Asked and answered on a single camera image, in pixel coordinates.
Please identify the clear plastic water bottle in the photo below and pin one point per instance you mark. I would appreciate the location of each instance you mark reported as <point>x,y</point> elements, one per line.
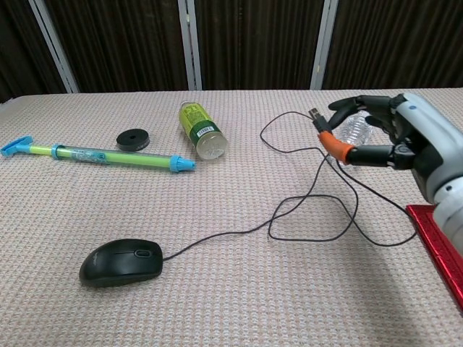
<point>356,133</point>

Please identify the blue green toy water pump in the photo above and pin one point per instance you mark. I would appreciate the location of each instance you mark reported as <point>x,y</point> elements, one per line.
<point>144,160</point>

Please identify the green label plastic bottle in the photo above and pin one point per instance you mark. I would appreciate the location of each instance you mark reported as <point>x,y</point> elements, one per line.
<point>202,126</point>

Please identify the beige woven tablecloth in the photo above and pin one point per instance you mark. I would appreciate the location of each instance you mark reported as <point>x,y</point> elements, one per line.
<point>231,311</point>

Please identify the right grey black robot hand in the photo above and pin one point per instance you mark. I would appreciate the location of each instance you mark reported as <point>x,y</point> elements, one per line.
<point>427,144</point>

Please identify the grey metal partition post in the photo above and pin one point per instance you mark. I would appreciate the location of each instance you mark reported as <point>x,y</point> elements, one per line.
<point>323,47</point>
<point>191,47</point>
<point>54,47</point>

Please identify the black computer mouse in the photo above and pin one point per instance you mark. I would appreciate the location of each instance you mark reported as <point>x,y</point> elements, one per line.
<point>119,265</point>

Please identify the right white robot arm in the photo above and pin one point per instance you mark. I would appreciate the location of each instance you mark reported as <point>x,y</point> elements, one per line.
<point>452,217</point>

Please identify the black tape roll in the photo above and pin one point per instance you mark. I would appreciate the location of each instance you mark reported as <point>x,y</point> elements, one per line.
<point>124,142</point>

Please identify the red flat tray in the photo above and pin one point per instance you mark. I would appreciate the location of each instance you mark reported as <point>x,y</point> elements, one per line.
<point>427,227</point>

